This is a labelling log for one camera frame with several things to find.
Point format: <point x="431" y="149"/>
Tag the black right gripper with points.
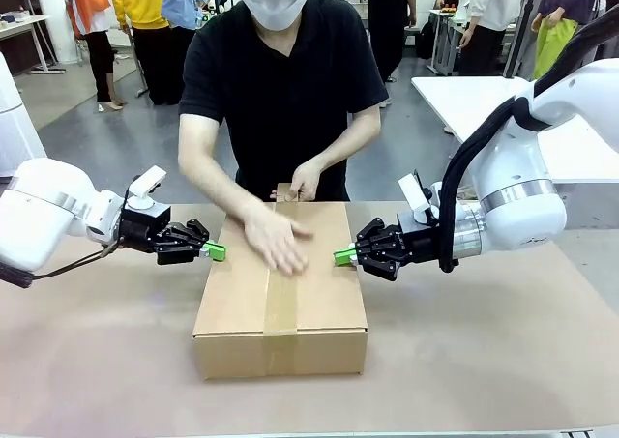
<point x="418" y="242"/>

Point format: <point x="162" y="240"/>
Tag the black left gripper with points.
<point x="145" y="227"/>

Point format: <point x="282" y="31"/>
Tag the brown cardboard box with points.
<point x="319" y="302"/>

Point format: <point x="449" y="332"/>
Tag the person's right forearm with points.
<point x="208" y="177"/>

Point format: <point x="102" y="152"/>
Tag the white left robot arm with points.
<point x="43" y="206"/>

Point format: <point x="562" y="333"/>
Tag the person's left forearm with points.
<point x="348" y="143"/>

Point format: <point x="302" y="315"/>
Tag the person's right hand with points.
<point x="275" y="240"/>

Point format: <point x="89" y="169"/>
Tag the person's left hand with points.
<point x="309" y="182"/>

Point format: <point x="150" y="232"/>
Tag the beige cloth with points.
<point x="466" y="194"/>

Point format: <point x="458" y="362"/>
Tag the large white table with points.
<point x="450" y="95"/>

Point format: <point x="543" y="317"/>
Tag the person in black shirt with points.
<point x="280" y="95"/>

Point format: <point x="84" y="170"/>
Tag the background person in black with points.
<point x="392" y="22"/>

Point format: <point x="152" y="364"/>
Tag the person in blue shirt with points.
<point x="186" y="3"/>

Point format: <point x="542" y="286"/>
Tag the person in yellow shirt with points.
<point x="140" y="3"/>

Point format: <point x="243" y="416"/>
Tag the white face mask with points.
<point x="275" y="10"/>

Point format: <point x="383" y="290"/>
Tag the person in orange vest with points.
<point x="92" y="3"/>

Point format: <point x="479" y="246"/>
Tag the black stand pole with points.
<point x="524" y="27"/>

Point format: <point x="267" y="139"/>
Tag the person in white jacket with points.
<point x="493" y="3"/>

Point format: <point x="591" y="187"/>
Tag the person in lime trousers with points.
<point x="556" y="41"/>

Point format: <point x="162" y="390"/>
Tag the white desk with metal legs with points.
<point x="19" y="22"/>

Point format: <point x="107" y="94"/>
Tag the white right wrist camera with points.
<point x="413" y="194"/>

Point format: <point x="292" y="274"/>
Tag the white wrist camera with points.
<point x="147" y="182"/>
<point x="413" y="194"/>

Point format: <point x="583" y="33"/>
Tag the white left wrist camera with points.
<point x="147" y="182"/>

